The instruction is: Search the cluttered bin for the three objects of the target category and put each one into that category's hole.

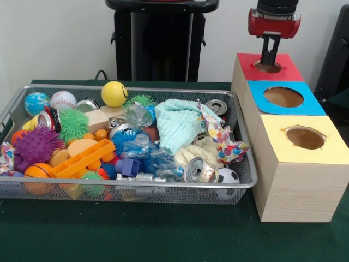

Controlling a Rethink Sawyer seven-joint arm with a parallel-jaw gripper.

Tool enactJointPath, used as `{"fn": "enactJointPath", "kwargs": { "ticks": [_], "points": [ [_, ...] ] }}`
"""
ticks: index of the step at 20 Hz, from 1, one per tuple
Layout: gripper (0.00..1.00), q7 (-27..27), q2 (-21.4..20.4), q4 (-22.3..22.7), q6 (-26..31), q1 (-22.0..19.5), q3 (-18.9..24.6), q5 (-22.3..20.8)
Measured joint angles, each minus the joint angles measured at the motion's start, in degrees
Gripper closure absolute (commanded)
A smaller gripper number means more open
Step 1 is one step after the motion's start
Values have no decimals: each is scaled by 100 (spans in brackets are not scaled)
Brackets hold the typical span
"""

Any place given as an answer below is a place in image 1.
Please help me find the black flat panel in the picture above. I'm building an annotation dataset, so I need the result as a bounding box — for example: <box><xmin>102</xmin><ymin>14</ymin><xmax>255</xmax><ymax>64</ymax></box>
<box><xmin>313</xmin><ymin>4</ymin><xmax>349</xmax><ymax>96</ymax></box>

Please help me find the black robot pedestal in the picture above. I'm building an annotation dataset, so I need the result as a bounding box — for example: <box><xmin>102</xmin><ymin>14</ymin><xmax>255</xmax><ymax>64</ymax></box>
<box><xmin>105</xmin><ymin>0</ymin><xmax>220</xmax><ymax>82</ymax></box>

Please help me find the black and white soccer ball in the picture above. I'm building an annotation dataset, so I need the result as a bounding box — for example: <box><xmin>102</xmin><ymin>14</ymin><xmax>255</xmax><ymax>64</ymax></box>
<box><xmin>217</xmin><ymin>167</ymin><xmax>240</xmax><ymax>200</ymax></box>

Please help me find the blue globe ball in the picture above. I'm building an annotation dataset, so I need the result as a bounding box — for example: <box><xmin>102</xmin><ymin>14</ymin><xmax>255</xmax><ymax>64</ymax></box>
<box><xmin>23</xmin><ymin>92</ymin><xmax>51</xmax><ymax>117</ymax></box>

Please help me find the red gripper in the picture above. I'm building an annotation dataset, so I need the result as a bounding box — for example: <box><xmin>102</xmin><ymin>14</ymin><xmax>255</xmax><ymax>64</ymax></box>
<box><xmin>247</xmin><ymin>8</ymin><xmax>302</xmax><ymax>66</ymax></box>

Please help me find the orange basketball toy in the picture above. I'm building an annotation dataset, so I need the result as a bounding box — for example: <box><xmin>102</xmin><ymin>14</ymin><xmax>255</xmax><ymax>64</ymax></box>
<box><xmin>23</xmin><ymin>163</ymin><xmax>55</xmax><ymax>196</ymax></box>

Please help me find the purple spiky ball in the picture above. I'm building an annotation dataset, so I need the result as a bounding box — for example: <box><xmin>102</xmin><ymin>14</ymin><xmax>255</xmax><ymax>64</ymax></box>
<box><xmin>13</xmin><ymin>124</ymin><xmax>65</xmax><ymax>173</ymax></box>

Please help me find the shallow metal mesh bin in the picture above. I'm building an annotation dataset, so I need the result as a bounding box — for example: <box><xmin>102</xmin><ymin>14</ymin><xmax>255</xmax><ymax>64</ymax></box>
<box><xmin>0</xmin><ymin>84</ymin><xmax>258</xmax><ymax>205</ymax></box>

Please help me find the orange plastic building block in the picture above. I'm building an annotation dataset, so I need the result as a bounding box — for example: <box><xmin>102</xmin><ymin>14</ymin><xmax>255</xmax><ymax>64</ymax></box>
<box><xmin>50</xmin><ymin>138</ymin><xmax>117</xmax><ymax>178</ymax></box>

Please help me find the white baseball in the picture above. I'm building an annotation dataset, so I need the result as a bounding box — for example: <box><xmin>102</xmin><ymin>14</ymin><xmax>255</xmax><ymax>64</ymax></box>
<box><xmin>49</xmin><ymin>91</ymin><xmax>77</xmax><ymax>112</ymax></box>

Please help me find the yellow smiley ball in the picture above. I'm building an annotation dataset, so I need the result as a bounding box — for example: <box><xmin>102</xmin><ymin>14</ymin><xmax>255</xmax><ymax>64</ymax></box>
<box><xmin>100</xmin><ymin>81</ymin><xmax>128</xmax><ymax>108</ymax></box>

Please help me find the colourful polka-dot cloth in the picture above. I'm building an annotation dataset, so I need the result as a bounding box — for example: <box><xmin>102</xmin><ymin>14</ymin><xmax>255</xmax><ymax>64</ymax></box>
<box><xmin>196</xmin><ymin>99</ymin><xmax>250</xmax><ymax>164</ymax></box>

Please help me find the green tentacle puffer ball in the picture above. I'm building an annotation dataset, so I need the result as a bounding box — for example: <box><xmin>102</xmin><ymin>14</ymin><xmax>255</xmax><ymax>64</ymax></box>
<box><xmin>58</xmin><ymin>108</ymin><xmax>90</xmax><ymax>142</ymax></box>

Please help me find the cream white cloth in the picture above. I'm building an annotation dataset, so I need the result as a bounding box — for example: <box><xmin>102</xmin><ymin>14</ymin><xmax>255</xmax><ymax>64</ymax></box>
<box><xmin>173</xmin><ymin>135</ymin><xmax>225</xmax><ymax>169</ymax></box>

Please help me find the wooden box with three holes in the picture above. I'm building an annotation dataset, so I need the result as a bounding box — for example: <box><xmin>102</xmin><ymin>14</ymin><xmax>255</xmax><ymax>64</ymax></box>
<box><xmin>230</xmin><ymin>52</ymin><xmax>349</xmax><ymax>223</ymax></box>

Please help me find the dark green table cloth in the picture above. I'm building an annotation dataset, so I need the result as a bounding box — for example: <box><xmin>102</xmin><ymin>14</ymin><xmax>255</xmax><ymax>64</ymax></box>
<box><xmin>324</xmin><ymin>88</ymin><xmax>349</xmax><ymax>132</ymax></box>
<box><xmin>0</xmin><ymin>79</ymin><xmax>349</xmax><ymax>262</ymax></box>

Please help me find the mint green cloth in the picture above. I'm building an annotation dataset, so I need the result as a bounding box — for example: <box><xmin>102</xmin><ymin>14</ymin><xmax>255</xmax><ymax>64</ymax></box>
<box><xmin>154</xmin><ymin>98</ymin><xmax>226</xmax><ymax>156</ymax></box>

